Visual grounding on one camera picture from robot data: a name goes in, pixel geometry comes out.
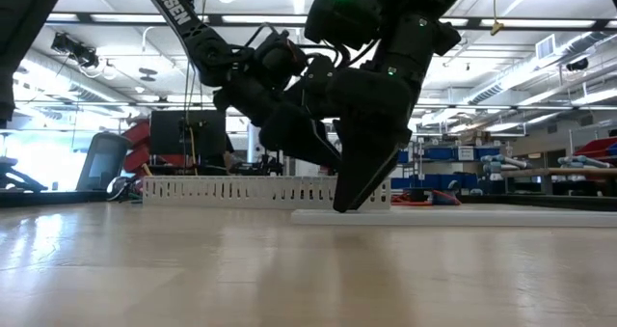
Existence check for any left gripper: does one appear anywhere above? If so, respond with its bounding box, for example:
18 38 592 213
259 102 344 172

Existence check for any ceiling light strip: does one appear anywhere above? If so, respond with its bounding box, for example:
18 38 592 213
220 14 309 26

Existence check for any silver ceiling air duct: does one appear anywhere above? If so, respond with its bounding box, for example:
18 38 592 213
465 30 617 107

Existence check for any red tool cart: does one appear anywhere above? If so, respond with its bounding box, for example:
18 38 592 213
121 121 192 177

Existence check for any rack with blue bins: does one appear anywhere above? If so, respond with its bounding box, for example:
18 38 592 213
397 143 505 193

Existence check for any grey tube with blue caps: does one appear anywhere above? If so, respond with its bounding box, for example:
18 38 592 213
556 154 614 170
480 152 530 171

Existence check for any white duct cover strip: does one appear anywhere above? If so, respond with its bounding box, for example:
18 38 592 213
290 207 617 230

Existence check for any grey tilted screen panel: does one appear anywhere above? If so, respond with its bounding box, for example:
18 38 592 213
75 131 135 193

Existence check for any wooden workbench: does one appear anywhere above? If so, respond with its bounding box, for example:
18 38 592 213
500 166 617 197

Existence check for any red storage bin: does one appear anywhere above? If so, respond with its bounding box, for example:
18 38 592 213
572 136 617 160

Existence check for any black table edge rail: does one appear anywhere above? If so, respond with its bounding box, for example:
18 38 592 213
0 187 617 213

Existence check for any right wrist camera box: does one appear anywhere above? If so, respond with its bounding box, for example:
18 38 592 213
301 54 338 104

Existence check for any dark grey hand tool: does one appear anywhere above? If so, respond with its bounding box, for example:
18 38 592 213
409 186 462 206

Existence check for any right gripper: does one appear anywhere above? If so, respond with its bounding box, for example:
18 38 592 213
330 68 416 213

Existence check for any black wall camera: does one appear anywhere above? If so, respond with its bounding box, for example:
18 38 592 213
565 56 591 72

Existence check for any black ceiling-mounted device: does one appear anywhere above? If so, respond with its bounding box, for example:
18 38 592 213
50 31 101 71

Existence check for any ceiling air vent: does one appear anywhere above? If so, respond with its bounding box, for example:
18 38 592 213
534 33 559 61

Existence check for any black base bracket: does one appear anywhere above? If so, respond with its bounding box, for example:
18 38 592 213
0 155 49 194

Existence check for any yellow hanging tag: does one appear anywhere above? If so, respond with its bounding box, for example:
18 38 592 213
490 0 506 37

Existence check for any black monitor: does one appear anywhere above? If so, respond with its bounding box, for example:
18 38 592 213
148 109 228 158

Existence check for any white slotted cable duct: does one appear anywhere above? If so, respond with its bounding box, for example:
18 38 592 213
142 175 392 211

